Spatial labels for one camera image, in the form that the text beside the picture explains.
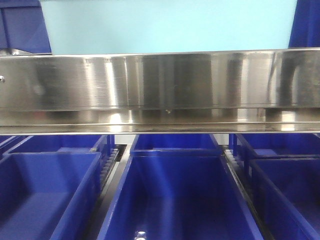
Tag light blue bin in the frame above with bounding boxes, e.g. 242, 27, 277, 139
40, 0, 297, 55

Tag blue bin rear centre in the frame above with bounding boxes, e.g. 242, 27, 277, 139
130, 133, 222, 156

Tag blue bin front centre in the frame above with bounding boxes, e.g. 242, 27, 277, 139
97, 155, 263, 240

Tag blue bin rear left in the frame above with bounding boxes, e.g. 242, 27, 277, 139
4, 134, 115, 156

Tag blue bin rear right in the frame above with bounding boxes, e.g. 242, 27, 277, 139
232, 133, 320, 161

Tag blue bin front left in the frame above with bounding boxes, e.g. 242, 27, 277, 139
0, 152, 101, 240

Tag blue bin front right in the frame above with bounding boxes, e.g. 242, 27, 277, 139
250, 158, 320, 240

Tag blue bin upper left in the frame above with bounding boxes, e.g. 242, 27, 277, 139
0, 0, 52, 54

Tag blue bin upper right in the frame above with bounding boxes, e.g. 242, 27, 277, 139
288, 0, 320, 48

